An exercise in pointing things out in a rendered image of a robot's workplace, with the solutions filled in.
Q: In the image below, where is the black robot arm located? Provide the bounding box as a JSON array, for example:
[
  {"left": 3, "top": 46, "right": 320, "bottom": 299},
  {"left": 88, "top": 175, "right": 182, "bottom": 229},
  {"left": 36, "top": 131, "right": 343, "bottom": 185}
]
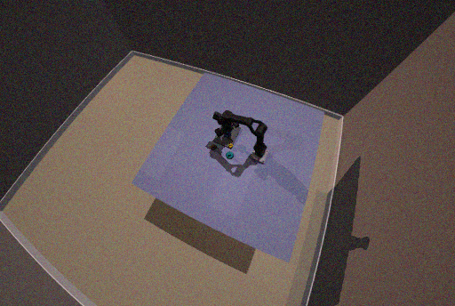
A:
[{"left": 212, "top": 110, "right": 267, "bottom": 158}]

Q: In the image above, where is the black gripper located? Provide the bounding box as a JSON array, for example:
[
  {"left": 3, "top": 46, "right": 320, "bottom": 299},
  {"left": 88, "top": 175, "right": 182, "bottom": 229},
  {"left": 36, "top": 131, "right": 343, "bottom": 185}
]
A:
[{"left": 215, "top": 122, "right": 239, "bottom": 137}]

